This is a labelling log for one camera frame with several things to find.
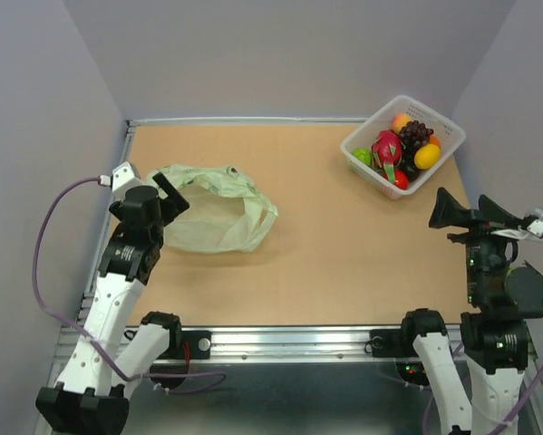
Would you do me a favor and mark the pale green plastic bag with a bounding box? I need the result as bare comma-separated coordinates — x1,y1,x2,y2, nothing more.
144,164,279,254

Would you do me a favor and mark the yellow lemon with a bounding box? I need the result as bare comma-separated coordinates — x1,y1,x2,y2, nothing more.
413,143,441,170

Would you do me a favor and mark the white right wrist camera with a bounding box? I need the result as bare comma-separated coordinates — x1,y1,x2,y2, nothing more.
492,208,543,241

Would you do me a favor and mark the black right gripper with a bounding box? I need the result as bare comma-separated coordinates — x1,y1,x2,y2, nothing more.
429,184,524,303

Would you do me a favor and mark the purple camera cable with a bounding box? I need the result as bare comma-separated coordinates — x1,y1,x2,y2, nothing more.
422,230,543,435
31,177,227,395

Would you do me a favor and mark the peach fruit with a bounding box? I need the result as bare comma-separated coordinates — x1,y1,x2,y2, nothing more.
391,113,412,134

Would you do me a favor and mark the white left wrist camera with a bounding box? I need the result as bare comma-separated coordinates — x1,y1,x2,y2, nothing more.
97,161,143,200

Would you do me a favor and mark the red dragon fruit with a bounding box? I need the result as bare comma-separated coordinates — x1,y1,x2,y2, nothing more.
371,130,402,184

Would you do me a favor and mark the dark red grape bunch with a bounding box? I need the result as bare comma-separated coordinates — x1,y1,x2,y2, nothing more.
398,152,422,183

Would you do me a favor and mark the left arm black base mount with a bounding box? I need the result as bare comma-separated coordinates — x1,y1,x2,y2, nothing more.
130,329,213,362

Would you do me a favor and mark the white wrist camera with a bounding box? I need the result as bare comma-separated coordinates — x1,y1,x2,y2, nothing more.
97,161,143,200
492,208,543,241

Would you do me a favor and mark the green apple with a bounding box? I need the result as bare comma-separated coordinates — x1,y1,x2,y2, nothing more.
352,148,373,168

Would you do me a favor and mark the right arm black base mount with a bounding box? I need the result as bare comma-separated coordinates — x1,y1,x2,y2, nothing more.
364,328,417,359

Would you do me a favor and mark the red tomato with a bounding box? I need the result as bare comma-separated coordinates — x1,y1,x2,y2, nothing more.
393,169,410,190

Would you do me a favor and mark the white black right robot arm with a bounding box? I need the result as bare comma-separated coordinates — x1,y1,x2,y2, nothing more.
398,188,543,434

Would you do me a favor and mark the orange fruit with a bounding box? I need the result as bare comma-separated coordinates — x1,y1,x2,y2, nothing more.
430,135,441,148

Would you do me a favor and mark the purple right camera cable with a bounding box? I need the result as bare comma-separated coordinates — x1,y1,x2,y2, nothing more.
422,230,543,435

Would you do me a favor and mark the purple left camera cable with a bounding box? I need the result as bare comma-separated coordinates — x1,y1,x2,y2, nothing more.
31,177,227,395

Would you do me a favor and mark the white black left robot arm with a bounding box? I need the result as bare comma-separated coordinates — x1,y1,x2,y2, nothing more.
35,172,189,434

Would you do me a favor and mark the white plastic basket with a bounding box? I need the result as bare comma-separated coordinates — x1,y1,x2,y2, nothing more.
340,95,466,199

